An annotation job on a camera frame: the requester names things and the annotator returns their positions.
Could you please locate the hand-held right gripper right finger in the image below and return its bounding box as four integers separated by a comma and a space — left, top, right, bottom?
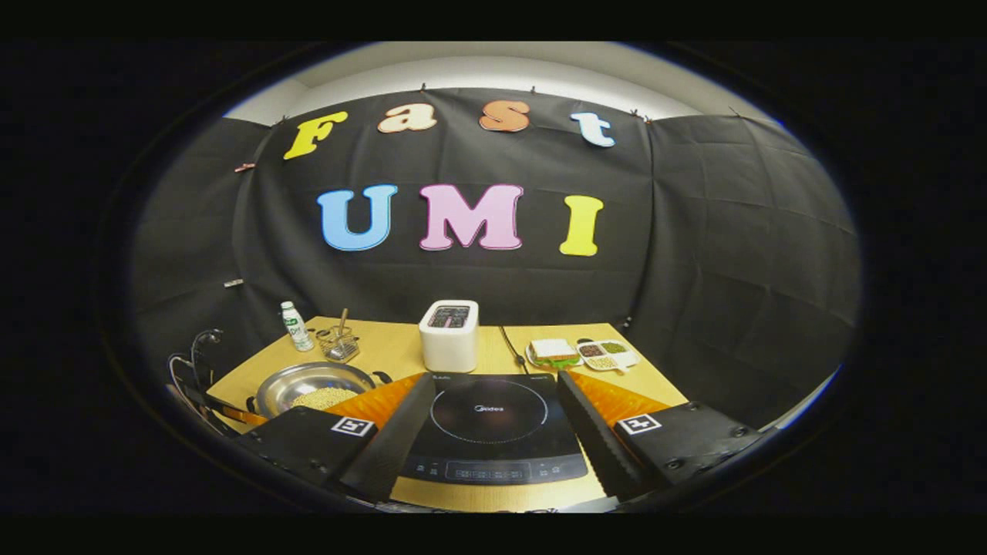
556, 370, 766, 500

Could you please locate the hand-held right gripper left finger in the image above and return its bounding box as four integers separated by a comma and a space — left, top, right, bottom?
239, 373, 438, 503

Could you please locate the steel pot with black handles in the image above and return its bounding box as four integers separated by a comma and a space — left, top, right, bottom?
245, 361, 394, 422

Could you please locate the black induction cooktop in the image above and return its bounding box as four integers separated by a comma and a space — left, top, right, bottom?
389, 372, 589, 487

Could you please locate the pile of yellow soybeans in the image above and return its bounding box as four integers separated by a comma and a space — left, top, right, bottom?
291, 387, 359, 412

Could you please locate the white divided dish with beans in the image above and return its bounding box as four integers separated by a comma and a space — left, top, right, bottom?
576, 339, 642, 374

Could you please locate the white sandwich plate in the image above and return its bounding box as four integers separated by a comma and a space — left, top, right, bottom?
525, 343, 585, 372

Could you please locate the sandwich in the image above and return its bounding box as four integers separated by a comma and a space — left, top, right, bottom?
531, 338, 580, 366

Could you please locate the white bottle with green label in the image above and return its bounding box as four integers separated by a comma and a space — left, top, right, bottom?
280, 301, 316, 353

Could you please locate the white toaster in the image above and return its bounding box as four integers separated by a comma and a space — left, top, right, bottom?
418, 299, 480, 375

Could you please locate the black backdrop cloth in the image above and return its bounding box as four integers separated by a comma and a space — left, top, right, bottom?
127, 89, 863, 432

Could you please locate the wire mesh utensil holder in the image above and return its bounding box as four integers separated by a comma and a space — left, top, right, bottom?
317, 325, 362, 364

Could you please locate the black cooktop cable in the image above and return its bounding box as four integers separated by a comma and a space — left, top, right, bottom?
499, 325, 534, 375

